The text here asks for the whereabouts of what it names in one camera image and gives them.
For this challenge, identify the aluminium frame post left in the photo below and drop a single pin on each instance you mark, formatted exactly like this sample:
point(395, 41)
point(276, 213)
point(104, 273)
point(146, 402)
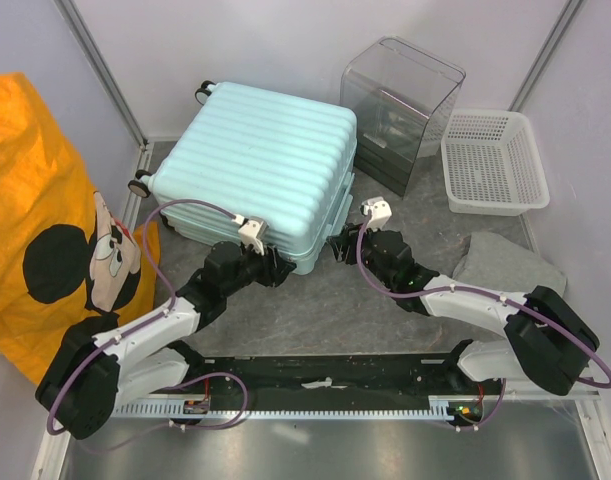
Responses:
point(77, 25)

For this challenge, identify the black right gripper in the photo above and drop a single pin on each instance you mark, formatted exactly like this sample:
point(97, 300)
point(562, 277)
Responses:
point(348, 236)

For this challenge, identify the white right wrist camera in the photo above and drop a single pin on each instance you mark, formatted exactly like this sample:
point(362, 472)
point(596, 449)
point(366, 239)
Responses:
point(378, 211)

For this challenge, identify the white slotted cable duct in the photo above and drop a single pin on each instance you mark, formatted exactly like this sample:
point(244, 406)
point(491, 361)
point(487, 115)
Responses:
point(361, 407)

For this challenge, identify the white perforated plastic basket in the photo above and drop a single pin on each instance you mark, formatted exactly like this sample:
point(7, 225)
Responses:
point(491, 164)

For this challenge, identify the clear smoky plastic container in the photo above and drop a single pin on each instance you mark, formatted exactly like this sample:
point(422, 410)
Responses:
point(403, 97)

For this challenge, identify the grey folded cloth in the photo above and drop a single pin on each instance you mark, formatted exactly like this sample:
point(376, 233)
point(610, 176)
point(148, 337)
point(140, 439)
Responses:
point(493, 262)

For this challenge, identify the aluminium frame post right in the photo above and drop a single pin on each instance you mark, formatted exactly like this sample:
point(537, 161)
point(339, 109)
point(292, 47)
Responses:
point(552, 42)

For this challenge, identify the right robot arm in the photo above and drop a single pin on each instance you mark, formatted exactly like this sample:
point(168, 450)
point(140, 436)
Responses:
point(541, 338)

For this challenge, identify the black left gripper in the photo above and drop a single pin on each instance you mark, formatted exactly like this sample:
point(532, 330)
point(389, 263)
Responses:
point(274, 268)

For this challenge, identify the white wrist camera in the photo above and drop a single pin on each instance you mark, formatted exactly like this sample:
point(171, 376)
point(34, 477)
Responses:
point(378, 211)
point(251, 231)

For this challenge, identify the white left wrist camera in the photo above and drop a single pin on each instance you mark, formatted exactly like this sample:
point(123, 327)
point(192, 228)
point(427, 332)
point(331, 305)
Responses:
point(251, 231)

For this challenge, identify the aluminium frame post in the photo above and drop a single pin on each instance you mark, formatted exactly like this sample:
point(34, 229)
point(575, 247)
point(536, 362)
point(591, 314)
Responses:
point(77, 25)
point(552, 42)

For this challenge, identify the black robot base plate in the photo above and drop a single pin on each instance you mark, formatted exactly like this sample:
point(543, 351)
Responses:
point(240, 380)

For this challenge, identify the light blue hard suitcase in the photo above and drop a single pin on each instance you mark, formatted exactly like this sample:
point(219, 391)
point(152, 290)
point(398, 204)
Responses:
point(252, 153)

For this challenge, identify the orange cartoon mouse bag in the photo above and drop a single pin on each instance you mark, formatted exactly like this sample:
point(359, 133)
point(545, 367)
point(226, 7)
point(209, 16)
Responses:
point(65, 258)

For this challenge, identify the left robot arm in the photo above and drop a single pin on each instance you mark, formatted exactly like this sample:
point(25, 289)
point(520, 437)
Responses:
point(93, 372)

